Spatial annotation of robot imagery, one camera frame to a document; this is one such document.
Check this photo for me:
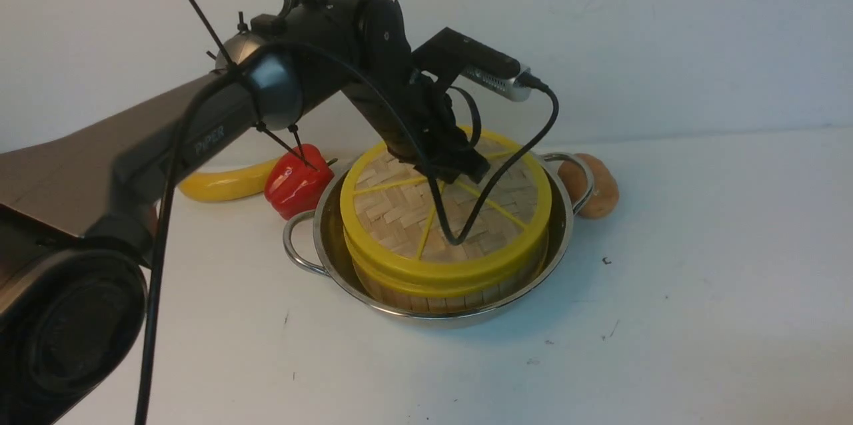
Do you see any yellow banana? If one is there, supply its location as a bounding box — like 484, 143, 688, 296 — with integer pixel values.
179, 160, 277, 203

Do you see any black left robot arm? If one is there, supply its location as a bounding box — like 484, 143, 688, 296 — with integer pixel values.
2, 0, 488, 424

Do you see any yellow-rimmed bamboo steamer basket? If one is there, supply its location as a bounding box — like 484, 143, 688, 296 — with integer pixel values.
345, 224, 550, 314

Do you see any red bell pepper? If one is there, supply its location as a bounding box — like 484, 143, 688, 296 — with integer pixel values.
264, 145, 335, 220

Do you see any stainless steel pot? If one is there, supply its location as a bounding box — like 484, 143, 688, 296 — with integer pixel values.
281, 152, 594, 330

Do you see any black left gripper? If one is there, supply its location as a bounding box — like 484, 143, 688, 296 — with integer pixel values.
343, 74, 490, 183

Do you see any yellow woven bamboo steamer lid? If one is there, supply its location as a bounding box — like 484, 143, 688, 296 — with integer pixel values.
339, 145, 552, 246

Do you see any orange-brown onion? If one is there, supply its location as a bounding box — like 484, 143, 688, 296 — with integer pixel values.
557, 154, 620, 219

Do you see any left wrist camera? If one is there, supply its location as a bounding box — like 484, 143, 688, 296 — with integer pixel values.
413, 27, 531, 103

